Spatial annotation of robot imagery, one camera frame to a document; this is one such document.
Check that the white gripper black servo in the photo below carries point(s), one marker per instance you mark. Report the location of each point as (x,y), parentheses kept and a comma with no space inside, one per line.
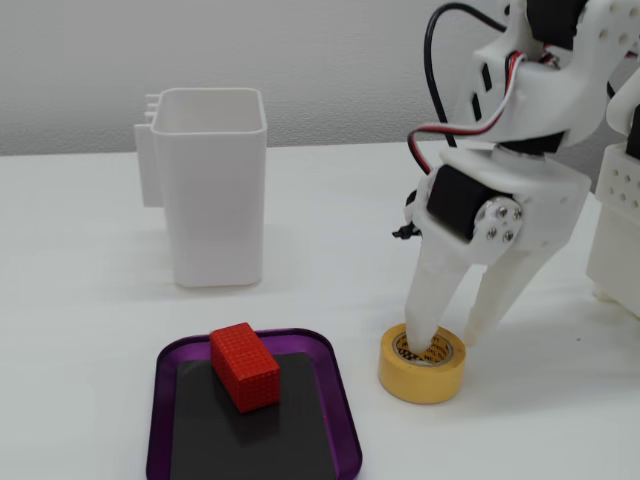
(542,212)

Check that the yellow masking tape roll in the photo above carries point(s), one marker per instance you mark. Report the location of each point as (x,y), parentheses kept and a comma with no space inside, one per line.
(420,385)

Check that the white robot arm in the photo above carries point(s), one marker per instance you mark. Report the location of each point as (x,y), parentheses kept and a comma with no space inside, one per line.
(550,100)

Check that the black zip tie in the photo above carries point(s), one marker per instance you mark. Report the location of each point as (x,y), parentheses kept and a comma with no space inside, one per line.
(402,231)

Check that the red textured block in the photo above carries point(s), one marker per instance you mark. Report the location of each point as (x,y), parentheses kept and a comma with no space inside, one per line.
(245,370)

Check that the white plastic container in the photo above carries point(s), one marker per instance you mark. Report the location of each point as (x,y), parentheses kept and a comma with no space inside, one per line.
(210,200)

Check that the purple metal tray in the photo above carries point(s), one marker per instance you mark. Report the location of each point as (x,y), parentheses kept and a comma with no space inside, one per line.
(162,425)

